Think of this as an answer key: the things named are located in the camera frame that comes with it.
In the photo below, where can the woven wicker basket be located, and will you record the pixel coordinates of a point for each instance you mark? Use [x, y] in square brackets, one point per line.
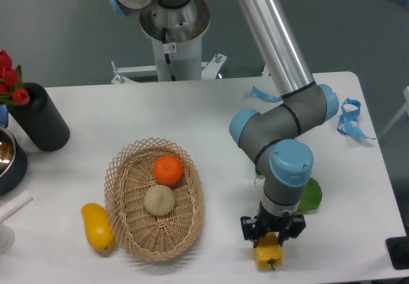
[144, 236]

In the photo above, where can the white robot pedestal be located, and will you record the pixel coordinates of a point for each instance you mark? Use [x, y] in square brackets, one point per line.
[176, 36]

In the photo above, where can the red tulip bouquet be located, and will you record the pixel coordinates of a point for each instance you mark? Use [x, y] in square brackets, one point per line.
[13, 92]

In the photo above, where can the orange fruit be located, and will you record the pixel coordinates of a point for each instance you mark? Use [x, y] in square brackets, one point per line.
[168, 169]

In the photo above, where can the white steamed bun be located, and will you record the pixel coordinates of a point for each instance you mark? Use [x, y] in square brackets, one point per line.
[159, 200]

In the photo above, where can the black device at edge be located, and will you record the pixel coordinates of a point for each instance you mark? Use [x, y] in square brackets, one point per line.
[398, 252]

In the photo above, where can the crumpled blue tape ribbon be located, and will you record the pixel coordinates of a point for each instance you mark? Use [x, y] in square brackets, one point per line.
[348, 124]

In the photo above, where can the white lamp stand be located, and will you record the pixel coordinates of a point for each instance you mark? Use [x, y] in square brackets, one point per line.
[7, 210]

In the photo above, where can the dark metal bowl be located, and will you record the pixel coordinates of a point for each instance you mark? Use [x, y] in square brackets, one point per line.
[13, 162]

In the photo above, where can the white base bracket frame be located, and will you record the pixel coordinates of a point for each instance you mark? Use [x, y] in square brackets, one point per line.
[219, 67]

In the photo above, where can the yellow bell pepper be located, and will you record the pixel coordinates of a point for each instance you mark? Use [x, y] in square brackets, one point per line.
[268, 252]

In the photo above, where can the green bok choy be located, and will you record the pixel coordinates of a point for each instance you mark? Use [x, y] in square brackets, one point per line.
[308, 202]

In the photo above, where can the green cucumber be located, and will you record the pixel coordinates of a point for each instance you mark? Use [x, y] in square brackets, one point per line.
[259, 176]

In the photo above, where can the yellow mango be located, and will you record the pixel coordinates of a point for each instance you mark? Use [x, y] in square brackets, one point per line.
[97, 228]

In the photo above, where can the blue object at left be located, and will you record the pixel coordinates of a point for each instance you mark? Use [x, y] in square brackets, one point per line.
[4, 116]

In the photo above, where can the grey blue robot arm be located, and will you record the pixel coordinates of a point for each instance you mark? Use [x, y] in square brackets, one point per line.
[269, 139]

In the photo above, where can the black cylindrical vase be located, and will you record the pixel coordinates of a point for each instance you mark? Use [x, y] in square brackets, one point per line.
[41, 120]

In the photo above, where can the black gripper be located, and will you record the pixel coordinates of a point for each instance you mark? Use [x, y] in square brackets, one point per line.
[287, 227]

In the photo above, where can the white frame at right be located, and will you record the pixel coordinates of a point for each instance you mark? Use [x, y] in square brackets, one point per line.
[397, 120]

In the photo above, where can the blue tape strip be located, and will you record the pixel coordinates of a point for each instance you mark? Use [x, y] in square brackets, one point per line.
[265, 97]

